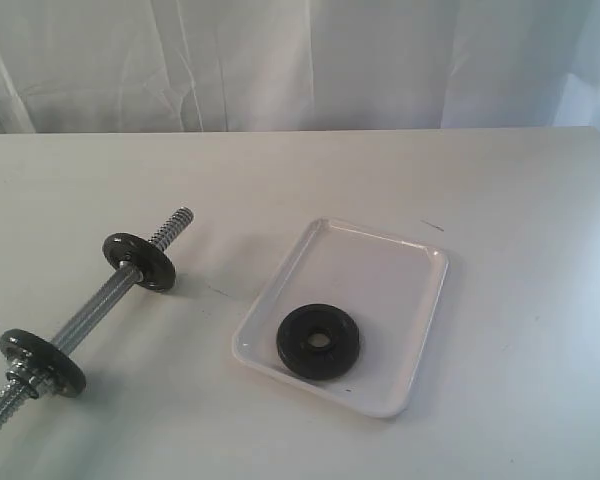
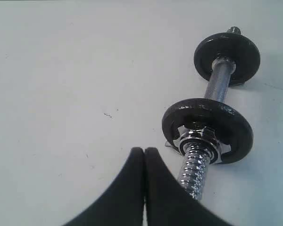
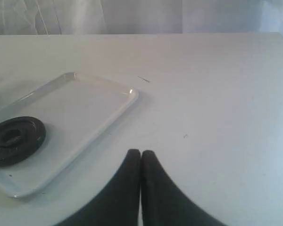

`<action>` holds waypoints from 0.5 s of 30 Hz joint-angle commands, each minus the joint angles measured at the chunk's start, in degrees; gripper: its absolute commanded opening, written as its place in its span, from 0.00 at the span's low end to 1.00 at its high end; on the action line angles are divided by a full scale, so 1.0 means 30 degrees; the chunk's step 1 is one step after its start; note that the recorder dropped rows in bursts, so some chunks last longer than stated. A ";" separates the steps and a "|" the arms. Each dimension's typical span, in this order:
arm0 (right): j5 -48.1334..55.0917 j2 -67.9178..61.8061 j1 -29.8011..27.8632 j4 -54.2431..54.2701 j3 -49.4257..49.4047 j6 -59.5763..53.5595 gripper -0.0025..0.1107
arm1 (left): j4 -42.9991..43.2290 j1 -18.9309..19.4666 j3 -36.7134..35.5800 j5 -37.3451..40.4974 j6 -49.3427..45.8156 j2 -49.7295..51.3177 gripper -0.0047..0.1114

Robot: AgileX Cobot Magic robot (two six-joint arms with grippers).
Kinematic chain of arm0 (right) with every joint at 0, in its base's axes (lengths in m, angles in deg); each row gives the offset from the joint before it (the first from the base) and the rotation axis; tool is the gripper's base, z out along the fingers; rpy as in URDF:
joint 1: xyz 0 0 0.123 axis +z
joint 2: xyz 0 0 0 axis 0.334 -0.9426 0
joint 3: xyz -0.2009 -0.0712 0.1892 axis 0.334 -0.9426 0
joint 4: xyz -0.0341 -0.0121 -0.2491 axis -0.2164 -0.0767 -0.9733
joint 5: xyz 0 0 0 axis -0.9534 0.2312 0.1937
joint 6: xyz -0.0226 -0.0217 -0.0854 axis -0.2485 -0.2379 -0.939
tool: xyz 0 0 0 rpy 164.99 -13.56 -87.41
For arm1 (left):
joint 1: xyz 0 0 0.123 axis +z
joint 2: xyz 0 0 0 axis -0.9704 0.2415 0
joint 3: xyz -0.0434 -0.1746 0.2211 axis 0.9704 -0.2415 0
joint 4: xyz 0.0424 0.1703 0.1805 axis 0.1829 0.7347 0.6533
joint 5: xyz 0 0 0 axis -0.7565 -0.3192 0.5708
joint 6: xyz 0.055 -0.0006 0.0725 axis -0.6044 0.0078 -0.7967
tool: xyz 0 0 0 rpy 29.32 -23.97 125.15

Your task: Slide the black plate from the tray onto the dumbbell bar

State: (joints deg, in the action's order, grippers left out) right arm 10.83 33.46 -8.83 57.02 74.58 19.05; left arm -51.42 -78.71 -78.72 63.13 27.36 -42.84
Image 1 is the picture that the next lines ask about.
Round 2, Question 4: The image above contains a white backdrop curtain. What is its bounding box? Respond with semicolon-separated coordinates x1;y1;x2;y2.
0;0;600;135

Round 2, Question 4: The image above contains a black weight plate end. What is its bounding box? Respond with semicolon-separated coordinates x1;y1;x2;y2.
102;233;176;292

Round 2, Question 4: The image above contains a chrome threaded dumbbell bar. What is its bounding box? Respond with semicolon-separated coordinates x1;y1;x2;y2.
0;207;194;429

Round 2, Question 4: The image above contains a white rectangular plastic tray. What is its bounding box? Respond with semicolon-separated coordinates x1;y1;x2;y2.
232;218;448;418

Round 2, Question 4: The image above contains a black weight plate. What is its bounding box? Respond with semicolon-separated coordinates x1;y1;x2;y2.
276;303;361;381
0;329;86;397

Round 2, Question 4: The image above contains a chrome collar nut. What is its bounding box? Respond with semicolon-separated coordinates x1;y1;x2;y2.
6;361;47;399

